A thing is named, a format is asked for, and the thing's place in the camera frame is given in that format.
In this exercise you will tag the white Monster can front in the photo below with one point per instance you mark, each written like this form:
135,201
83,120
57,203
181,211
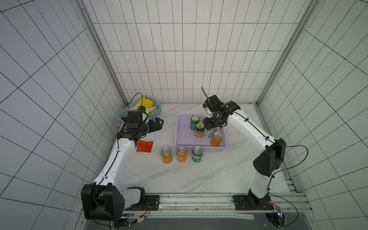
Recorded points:
208,133

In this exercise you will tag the green toy lettuce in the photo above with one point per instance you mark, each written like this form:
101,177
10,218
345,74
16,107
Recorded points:
151,110

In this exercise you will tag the aluminium rail frame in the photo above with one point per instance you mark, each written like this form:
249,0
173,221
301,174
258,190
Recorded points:
217,205

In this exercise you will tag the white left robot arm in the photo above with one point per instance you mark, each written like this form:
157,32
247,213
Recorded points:
105,198

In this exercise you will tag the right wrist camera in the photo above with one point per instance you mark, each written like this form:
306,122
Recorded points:
211,105

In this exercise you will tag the green can rear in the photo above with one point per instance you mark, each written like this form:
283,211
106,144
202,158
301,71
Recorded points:
193,121

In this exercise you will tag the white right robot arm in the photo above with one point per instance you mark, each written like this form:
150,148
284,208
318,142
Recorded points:
271,151

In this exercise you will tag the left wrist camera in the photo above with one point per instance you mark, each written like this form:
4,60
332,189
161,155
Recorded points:
143,110

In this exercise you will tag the orange Schweppes can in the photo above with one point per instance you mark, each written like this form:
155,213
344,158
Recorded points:
216,138

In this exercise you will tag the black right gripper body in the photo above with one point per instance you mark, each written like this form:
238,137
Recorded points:
212,119

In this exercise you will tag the yellow toy cabbage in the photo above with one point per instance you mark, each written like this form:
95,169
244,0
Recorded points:
144,102

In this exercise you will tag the orange Fanta can front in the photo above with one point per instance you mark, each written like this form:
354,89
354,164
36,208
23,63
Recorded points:
181,154

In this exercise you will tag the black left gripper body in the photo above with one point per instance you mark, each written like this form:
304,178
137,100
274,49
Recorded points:
144,127

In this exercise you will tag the purple perforated plastic basket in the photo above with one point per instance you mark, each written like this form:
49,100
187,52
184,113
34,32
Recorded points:
185,136

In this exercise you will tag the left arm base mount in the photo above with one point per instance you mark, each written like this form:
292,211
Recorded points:
136,199

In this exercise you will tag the gold top green can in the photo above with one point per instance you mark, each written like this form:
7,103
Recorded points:
199,130

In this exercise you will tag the red snack packet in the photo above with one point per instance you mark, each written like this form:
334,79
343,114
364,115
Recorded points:
145,146

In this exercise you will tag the green Sprite can small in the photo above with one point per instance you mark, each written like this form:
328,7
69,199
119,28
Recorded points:
197,154

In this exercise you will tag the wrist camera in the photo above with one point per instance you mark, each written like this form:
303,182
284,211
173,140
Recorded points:
143,110
211,105

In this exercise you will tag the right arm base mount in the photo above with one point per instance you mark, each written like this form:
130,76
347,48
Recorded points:
251,202

